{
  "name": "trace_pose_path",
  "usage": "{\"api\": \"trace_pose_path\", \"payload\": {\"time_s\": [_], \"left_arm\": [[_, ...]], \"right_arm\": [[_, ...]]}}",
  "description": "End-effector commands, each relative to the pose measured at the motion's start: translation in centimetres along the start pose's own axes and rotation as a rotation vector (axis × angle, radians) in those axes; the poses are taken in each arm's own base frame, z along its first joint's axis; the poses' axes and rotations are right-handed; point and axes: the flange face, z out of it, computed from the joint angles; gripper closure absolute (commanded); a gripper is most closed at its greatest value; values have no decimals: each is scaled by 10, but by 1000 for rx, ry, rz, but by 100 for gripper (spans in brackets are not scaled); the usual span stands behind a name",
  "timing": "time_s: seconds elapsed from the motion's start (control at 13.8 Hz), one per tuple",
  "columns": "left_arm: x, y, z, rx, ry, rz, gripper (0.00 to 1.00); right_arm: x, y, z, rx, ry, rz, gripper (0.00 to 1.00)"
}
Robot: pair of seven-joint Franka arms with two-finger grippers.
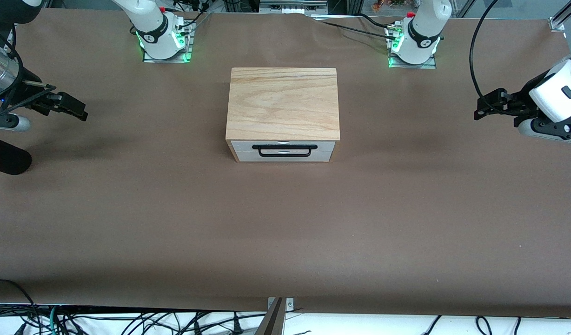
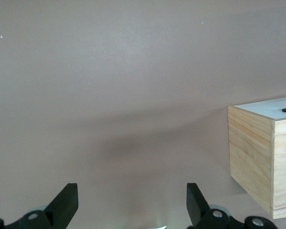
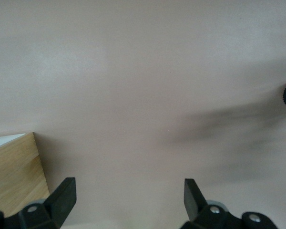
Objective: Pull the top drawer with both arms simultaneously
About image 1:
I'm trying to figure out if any black base cable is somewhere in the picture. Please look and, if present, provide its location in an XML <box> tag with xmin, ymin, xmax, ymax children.
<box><xmin>319</xmin><ymin>20</ymin><xmax>398</xmax><ymax>41</ymax></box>
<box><xmin>173</xmin><ymin>1</ymin><xmax>212</xmax><ymax>30</ymax></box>
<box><xmin>358</xmin><ymin>13</ymin><xmax>398</xmax><ymax>29</ymax></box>

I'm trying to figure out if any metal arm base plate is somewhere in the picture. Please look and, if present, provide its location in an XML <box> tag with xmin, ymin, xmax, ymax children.
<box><xmin>388</xmin><ymin>26</ymin><xmax>438</xmax><ymax>70</ymax></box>
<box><xmin>142</xmin><ymin>21</ymin><xmax>193</xmax><ymax>64</ymax></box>

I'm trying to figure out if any light wooden drawer cabinet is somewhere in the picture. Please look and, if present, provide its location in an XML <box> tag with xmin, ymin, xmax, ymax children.
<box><xmin>225</xmin><ymin>67</ymin><xmax>341</xmax><ymax>163</ymax></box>

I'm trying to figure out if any aluminium frame post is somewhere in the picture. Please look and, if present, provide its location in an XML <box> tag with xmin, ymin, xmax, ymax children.
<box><xmin>548</xmin><ymin>0</ymin><xmax>571</xmax><ymax>32</ymax></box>

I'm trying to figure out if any aluminium frame rail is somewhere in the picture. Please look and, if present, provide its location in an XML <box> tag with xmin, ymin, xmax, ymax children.
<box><xmin>259</xmin><ymin>0</ymin><xmax>329</xmax><ymax>15</ymax></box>

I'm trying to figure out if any brown table cover sheet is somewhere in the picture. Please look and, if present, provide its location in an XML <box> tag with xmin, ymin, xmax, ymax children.
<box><xmin>0</xmin><ymin>8</ymin><xmax>571</xmax><ymax>320</ymax></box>

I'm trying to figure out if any black drawer handle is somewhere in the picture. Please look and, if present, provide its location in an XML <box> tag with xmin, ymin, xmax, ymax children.
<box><xmin>252</xmin><ymin>144</ymin><xmax>318</xmax><ymax>158</ymax></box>

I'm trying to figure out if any black padded cylinder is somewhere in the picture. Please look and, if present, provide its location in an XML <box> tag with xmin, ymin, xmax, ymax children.
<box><xmin>0</xmin><ymin>134</ymin><xmax>33</xmax><ymax>176</ymax></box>

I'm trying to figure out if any metal table edge bracket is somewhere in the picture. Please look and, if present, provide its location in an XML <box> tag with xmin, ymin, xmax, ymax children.
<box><xmin>266</xmin><ymin>297</ymin><xmax>295</xmax><ymax>335</ymax></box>

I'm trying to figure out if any white-front drawer with handle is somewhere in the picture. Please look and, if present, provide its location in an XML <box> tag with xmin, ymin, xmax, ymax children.
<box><xmin>233</xmin><ymin>140</ymin><xmax>335</xmax><ymax>153</ymax></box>

